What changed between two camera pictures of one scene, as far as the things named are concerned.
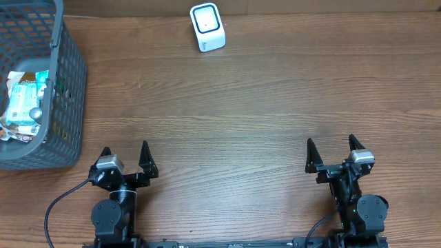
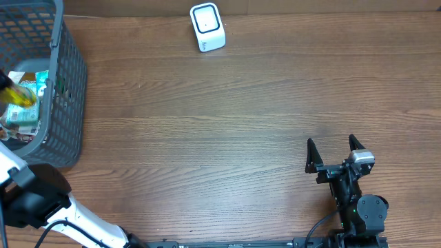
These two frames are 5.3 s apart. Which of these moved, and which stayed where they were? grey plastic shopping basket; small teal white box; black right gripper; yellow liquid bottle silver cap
Moved: yellow liquid bottle silver cap
Stayed: small teal white box; grey plastic shopping basket; black right gripper
